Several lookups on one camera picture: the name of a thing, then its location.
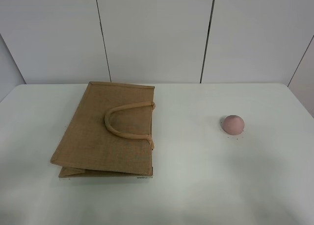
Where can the pink peach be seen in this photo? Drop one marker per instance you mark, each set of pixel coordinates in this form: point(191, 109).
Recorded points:
point(232, 124)

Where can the brown linen tote bag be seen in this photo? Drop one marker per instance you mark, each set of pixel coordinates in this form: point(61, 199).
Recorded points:
point(110, 133)

